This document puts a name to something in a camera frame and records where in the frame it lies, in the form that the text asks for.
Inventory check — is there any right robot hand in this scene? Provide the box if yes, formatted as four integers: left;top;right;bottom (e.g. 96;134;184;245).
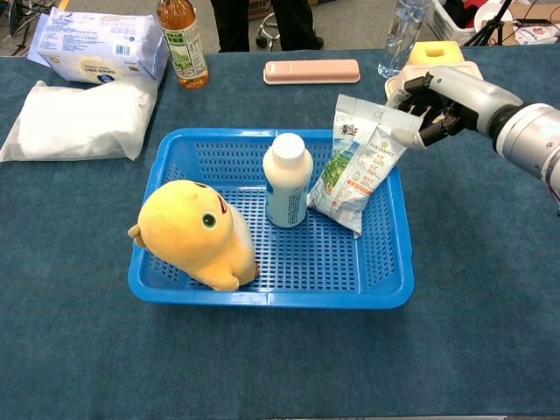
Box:
384;65;524;150

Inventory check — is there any white printed snack bag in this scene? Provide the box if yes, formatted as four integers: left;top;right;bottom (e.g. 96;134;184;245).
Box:
305;93;426;240

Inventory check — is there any white milk bottle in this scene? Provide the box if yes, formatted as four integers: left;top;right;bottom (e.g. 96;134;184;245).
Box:
262;132;315;229

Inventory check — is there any yellow plush toy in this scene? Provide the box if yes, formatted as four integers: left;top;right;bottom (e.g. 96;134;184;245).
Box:
127;179;257;292

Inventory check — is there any beige plastic lunch box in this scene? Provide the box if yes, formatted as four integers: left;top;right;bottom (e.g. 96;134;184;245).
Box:
384;60;485;109

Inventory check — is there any yellow sponge block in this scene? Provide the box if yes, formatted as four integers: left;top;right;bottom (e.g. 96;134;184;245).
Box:
406;41;466;67

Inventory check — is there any white laundry basket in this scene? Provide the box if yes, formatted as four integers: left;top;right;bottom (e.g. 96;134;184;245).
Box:
426;0;478;43

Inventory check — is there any black tripod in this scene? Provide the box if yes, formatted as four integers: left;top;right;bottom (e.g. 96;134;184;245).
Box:
463;0;515;47

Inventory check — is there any clear water bottle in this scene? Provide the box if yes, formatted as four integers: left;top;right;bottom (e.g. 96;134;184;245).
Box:
377;0;432;80

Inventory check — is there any white printed box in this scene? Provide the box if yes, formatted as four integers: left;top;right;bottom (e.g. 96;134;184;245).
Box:
511;19;560;45

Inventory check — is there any pink long plastic case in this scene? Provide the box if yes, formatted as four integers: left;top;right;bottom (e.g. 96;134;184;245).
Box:
262;59;361;86

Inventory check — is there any office chair base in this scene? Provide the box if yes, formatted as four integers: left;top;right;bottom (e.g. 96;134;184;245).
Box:
255;10;285;49

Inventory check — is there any blue plastic perforated basket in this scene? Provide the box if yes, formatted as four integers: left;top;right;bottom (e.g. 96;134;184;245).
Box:
127;127;416;310

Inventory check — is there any person in black trousers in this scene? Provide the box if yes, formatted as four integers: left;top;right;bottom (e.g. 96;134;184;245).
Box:
209;0;325;53

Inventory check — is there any amber tea bottle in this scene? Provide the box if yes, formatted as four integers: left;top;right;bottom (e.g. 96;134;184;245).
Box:
156;0;210;91

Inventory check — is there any teal table cloth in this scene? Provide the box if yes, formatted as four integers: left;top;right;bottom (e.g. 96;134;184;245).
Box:
0;46;560;420

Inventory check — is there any blue white tissue pack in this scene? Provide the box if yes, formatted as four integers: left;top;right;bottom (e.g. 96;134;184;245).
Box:
26;6;170;85

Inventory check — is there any white soft plastic-wrapped pack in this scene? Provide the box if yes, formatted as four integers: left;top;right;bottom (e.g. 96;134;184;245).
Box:
0;80;158;163

